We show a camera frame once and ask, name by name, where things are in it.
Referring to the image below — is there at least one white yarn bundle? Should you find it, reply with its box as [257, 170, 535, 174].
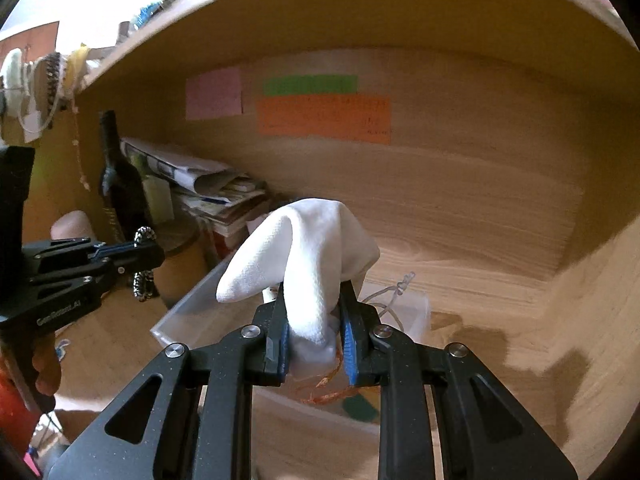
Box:
[0, 48, 32, 113]

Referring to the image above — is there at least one stack of papers and magazines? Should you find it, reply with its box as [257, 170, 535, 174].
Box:
[120, 137, 273, 251]

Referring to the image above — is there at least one white cloth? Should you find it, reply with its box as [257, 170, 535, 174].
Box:
[216, 198, 381, 380]

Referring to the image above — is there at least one wooden shelf unit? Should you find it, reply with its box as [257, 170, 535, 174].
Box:
[22, 0, 640, 480]

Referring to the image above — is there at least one green paper slip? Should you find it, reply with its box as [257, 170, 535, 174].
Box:
[342, 394, 381, 424]

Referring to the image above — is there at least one white cord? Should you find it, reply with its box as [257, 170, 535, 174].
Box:
[359, 271, 417, 332]

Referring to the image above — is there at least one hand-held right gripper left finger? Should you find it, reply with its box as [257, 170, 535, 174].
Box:
[45, 281, 292, 480]

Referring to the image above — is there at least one dark wine bottle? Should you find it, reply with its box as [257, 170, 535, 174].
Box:
[97, 109, 162, 301]

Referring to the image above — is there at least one orange sticky note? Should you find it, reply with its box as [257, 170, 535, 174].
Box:
[256, 94, 392, 145]

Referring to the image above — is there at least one person's left hand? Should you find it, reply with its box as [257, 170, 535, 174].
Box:
[31, 332, 64, 397]

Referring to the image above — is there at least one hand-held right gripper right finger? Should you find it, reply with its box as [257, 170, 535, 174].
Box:
[339, 280, 577, 480]

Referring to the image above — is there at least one green sticky note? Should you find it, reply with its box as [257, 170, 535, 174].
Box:
[262, 74, 360, 96]

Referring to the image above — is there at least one black white beaded bracelet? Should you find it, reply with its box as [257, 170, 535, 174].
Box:
[132, 226, 158, 304]

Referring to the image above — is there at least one orange string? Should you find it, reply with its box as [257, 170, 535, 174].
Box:
[299, 352, 362, 407]

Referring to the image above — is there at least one red cloth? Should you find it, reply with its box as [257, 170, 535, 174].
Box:
[0, 355, 38, 458]

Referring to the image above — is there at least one string of white beads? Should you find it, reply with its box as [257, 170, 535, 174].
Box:
[71, 102, 92, 192]

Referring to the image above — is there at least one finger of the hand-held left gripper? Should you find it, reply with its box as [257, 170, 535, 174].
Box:
[22, 236, 151, 262]
[29, 246, 166, 302]

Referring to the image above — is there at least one clear plastic box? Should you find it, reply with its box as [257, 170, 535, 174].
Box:
[150, 255, 434, 427]

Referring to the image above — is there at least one pink sticky note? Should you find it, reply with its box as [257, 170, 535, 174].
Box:
[185, 66, 245, 121]

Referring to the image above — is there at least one pink round lid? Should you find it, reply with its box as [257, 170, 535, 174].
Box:
[50, 209, 97, 242]

